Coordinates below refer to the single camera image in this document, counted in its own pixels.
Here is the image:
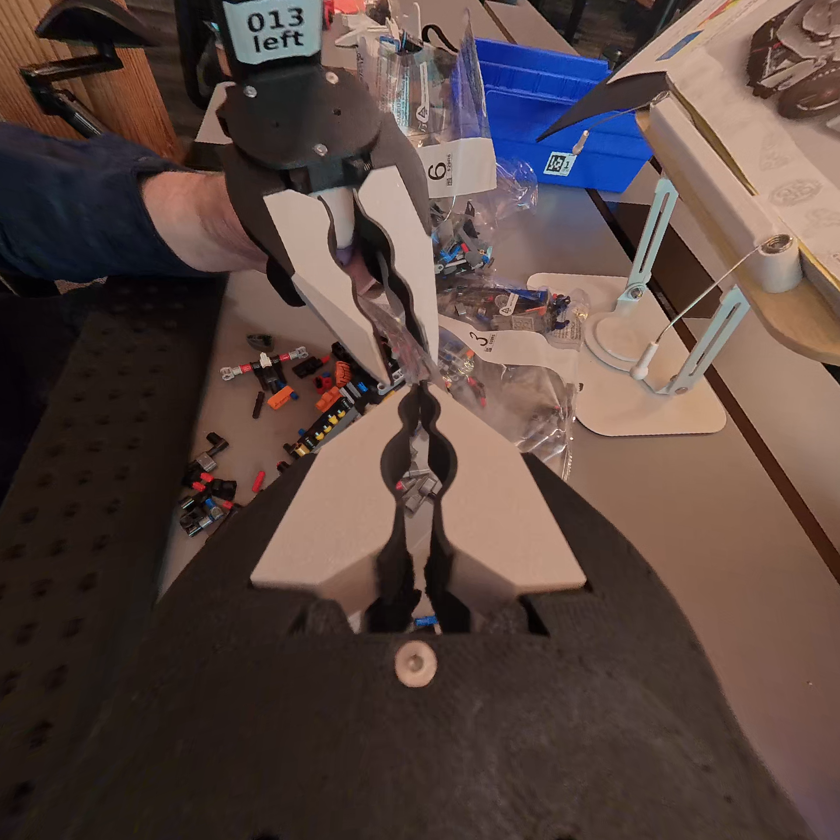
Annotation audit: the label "grey lego connector assembly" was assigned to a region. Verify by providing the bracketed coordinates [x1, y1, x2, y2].
[394, 459, 442, 515]

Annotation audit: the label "black chair armrest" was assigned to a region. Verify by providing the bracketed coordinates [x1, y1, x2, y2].
[18, 0, 168, 140]

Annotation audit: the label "person's left hand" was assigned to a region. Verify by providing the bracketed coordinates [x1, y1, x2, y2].
[141, 171, 270, 278]

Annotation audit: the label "black lego joint assembly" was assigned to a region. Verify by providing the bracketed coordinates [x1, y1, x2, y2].
[220, 346, 311, 396]

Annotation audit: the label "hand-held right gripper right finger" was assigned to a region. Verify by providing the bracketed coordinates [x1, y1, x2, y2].
[420, 381, 587, 634]

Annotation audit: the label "blue bin with white tag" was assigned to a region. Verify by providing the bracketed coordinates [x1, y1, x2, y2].
[472, 37, 657, 194]

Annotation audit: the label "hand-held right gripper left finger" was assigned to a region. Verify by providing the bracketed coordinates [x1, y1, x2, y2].
[249, 384, 421, 634]

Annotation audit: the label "large clear plastic bag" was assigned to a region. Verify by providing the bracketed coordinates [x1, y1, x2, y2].
[420, 341, 581, 483]

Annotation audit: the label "black lego assembly yellow studs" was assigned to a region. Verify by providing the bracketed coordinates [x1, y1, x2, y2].
[284, 382, 371, 460]

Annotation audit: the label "pile of loose lego pieces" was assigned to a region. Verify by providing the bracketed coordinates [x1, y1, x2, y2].
[177, 331, 408, 540]

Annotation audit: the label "wooden and white book stand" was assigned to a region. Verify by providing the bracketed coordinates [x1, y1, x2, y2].
[527, 85, 840, 437]

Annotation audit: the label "printed bag with white band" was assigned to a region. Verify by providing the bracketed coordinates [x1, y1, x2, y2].
[357, 10, 497, 198]

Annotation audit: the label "person's left forearm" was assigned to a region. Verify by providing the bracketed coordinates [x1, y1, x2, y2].
[0, 121, 173, 283]

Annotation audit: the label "lego instruction booklet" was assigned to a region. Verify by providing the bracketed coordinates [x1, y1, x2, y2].
[535, 0, 840, 277]

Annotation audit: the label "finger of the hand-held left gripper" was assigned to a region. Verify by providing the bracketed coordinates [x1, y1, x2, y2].
[262, 189, 398, 386]
[356, 164, 441, 382]

